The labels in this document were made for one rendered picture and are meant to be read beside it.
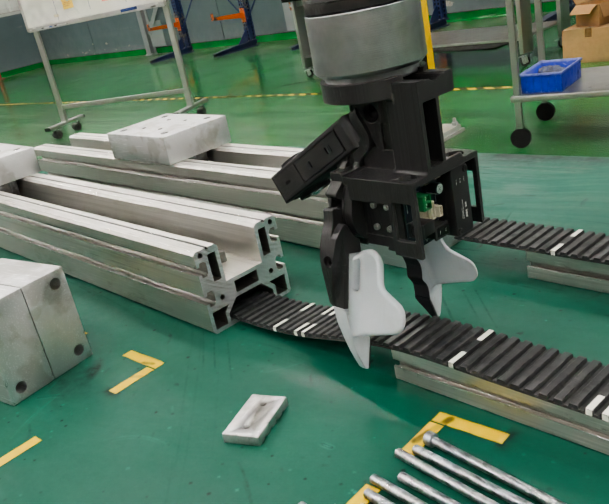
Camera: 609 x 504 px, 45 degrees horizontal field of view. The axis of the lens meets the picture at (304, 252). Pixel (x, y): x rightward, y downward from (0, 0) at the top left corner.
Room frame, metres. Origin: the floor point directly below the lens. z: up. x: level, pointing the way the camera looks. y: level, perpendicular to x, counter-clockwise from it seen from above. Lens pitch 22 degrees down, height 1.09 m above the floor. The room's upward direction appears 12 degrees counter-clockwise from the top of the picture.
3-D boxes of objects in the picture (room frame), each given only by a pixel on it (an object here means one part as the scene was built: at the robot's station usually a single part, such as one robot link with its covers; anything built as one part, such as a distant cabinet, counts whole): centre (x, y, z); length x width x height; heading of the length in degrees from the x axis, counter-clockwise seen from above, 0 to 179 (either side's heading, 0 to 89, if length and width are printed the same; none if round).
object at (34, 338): (0.64, 0.28, 0.83); 0.11 x 0.10 x 0.10; 140
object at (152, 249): (0.96, 0.31, 0.82); 0.80 x 0.10 x 0.09; 39
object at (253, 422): (0.46, 0.06, 0.78); 0.05 x 0.03 x 0.01; 152
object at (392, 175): (0.48, -0.07, 0.95); 0.09 x 0.08 x 0.12; 39
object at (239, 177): (1.08, 0.16, 0.82); 0.80 x 0.10 x 0.09; 39
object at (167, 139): (1.08, 0.16, 0.87); 0.16 x 0.11 x 0.07; 39
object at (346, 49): (0.49, -0.07, 1.03); 0.08 x 0.08 x 0.05
